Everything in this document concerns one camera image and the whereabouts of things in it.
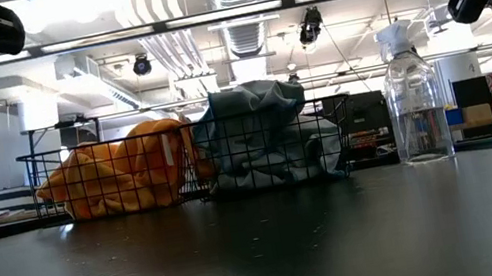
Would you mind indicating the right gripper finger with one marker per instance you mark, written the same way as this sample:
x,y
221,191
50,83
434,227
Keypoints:
x,y
468,4

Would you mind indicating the orange microfiber towel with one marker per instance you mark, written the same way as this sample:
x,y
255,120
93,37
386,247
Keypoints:
x,y
92,185
146,145

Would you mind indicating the light blue microfiber towel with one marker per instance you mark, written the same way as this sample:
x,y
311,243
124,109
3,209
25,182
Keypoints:
x,y
250,102
282,172

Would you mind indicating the white round column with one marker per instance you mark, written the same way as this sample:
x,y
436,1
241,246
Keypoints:
x,y
460,70

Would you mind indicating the clear plastic spray bottle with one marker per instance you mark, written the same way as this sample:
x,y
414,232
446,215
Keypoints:
x,y
415,103

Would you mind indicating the blue bin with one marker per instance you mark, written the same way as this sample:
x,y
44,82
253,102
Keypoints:
x,y
454,116

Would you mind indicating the black overhead rig beam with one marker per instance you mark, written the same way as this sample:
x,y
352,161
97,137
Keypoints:
x,y
160,26

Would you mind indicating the white ceiling conduit bundle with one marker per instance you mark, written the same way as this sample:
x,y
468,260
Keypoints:
x,y
169,45

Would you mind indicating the black table mat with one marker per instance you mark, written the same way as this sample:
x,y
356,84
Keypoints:
x,y
267,256

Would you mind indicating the black overhead camera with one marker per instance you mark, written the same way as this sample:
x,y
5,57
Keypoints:
x,y
310,25

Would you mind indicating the silver ventilation duct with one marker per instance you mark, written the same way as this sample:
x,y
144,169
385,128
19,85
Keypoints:
x,y
246,36

